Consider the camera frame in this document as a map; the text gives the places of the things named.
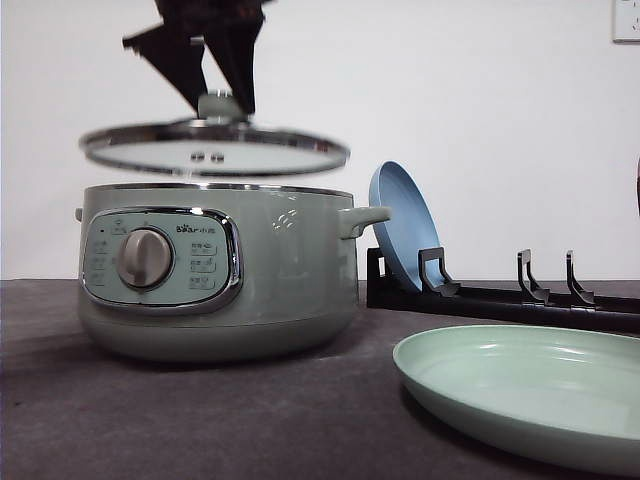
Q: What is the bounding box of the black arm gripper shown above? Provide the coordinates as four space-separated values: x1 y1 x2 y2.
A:
123 0 279 117

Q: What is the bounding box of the glass pot lid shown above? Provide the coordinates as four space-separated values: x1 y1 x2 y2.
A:
80 90 351 178

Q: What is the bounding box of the green plate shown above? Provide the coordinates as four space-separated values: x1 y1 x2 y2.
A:
392 325 640 478

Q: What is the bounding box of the green electric steamer pot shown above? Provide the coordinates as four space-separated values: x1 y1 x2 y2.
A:
75 183 391 363

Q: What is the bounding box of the blue plate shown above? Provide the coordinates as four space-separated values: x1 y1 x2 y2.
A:
369 161 440 292

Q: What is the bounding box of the grey table mat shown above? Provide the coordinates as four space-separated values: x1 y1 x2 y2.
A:
0 280 640 480

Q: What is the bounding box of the black dish rack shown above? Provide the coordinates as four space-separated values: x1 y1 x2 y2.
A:
367 247 640 335

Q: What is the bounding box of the white wall socket right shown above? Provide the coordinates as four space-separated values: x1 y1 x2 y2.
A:
612 0 640 45

